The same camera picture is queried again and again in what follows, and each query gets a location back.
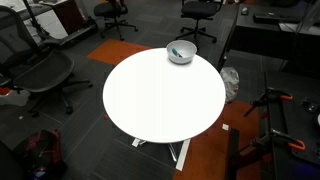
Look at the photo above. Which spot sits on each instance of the blue pen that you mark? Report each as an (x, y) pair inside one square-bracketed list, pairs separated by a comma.
[(175, 52)]

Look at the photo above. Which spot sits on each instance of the grey bowl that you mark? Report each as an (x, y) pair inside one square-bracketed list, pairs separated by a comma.
[(187, 57)]

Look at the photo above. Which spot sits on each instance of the white table base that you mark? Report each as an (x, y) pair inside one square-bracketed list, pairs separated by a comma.
[(183, 153)]

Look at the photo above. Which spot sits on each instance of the white plastic bag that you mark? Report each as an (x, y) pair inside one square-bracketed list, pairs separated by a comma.
[(230, 83)]

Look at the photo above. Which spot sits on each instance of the small white floor tag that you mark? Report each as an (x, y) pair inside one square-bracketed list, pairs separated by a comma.
[(225, 127)]

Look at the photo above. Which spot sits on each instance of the black swivel office chair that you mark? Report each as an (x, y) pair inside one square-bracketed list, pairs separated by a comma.
[(198, 10), (111, 10)]

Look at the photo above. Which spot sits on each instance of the black kick scooter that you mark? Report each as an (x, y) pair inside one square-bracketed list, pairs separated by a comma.
[(70, 35)]

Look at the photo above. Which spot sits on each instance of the black office desk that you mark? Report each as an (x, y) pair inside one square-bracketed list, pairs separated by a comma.
[(263, 36)]

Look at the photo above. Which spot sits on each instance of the grey computer mouse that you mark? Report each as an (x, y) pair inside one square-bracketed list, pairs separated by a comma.
[(245, 10)]

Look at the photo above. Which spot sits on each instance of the black mesh office chair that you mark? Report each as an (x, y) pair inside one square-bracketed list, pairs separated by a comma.
[(43, 71)]

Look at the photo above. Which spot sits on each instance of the brown wooden cabinet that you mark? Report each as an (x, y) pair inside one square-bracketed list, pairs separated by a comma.
[(68, 15)]

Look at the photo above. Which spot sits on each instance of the black keyboard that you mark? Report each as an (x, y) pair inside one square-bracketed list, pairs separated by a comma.
[(266, 17)]

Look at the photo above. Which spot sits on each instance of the white cabinet counter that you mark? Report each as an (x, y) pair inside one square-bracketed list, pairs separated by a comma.
[(50, 23)]

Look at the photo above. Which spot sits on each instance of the red and black backpack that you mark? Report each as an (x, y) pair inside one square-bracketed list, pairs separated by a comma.
[(40, 150)]

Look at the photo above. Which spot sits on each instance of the black metal robot stand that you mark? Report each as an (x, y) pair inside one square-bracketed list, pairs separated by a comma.
[(300, 123)]

